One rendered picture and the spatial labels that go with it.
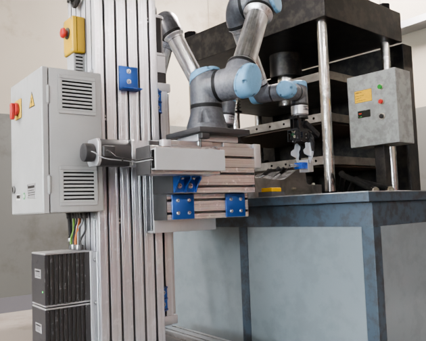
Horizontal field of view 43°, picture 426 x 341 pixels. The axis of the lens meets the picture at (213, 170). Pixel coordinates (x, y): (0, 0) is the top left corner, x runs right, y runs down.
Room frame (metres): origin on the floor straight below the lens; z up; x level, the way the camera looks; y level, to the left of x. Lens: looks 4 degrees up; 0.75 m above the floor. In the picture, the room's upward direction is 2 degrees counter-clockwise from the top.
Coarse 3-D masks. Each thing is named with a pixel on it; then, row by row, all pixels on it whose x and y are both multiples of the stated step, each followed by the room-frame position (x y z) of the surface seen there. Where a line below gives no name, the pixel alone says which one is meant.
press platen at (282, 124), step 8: (288, 120) 3.29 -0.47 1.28; (312, 120) 3.15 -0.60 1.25; (320, 120) 3.11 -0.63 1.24; (336, 120) 3.15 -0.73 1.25; (344, 120) 3.20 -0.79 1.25; (248, 128) 3.55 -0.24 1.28; (256, 128) 3.49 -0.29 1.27; (264, 128) 3.44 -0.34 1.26; (272, 128) 3.39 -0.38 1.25; (280, 128) 3.34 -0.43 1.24; (288, 128) 3.33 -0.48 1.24
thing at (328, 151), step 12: (324, 24) 3.00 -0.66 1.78; (324, 36) 3.00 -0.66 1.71; (324, 48) 3.00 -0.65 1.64; (384, 48) 3.46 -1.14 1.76; (324, 60) 3.00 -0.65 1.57; (384, 60) 3.46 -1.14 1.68; (324, 72) 3.00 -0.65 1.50; (324, 84) 3.00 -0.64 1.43; (324, 96) 3.00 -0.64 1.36; (324, 108) 3.01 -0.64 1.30; (324, 120) 3.01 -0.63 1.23; (324, 132) 3.01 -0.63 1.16; (324, 144) 3.01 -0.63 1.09; (324, 156) 3.02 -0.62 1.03; (396, 156) 3.47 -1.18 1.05; (324, 168) 3.03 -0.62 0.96; (396, 168) 3.46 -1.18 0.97; (396, 180) 3.46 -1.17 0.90; (324, 192) 3.01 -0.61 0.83; (336, 192) 2.99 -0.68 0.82
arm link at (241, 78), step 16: (240, 0) 2.07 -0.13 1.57; (256, 0) 2.00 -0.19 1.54; (272, 0) 2.00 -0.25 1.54; (256, 16) 1.98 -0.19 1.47; (272, 16) 2.04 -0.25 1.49; (256, 32) 1.95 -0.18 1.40; (240, 48) 1.92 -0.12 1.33; (256, 48) 1.93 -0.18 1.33; (240, 64) 1.86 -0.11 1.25; (256, 64) 1.90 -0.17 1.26; (224, 80) 1.86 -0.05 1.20; (240, 80) 1.83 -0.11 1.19; (256, 80) 1.87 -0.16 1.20; (224, 96) 1.89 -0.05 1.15; (240, 96) 1.87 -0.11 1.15
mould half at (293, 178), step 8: (256, 176) 2.77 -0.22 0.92; (272, 176) 2.67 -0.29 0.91; (280, 176) 2.62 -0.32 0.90; (288, 176) 2.57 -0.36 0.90; (296, 176) 2.61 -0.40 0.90; (304, 176) 2.65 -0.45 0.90; (256, 184) 2.43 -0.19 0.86; (264, 184) 2.46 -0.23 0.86; (272, 184) 2.49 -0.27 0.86; (280, 184) 2.53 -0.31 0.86; (288, 184) 2.57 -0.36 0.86; (296, 184) 2.61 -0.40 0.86; (304, 184) 2.65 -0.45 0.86; (256, 192) 2.42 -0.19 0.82; (288, 192) 2.57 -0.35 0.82; (296, 192) 2.61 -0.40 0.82; (304, 192) 2.65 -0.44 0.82; (312, 192) 2.69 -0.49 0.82; (320, 192) 2.73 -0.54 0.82
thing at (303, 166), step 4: (300, 160) 2.38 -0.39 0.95; (304, 160) 2.36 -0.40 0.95; (312, 160) 2.37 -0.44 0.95; (292, 164) 2.30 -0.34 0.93; (296, 164) 2.32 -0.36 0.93; (300, 164) 2.33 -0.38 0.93; (304, 164) 2.33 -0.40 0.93; (308, 164) 2.35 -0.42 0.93; (312, 164) 2.37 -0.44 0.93; (296, 168) 2.34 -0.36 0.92; (300, 168) 2.33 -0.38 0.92; (304, 168) 2.34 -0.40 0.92; (308, 168) 2.35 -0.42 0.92; (312, 168) 2.37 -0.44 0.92; (300, 172) 2.38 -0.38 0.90; (304, 172) 2.37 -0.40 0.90; (308, 172) 2.38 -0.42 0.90
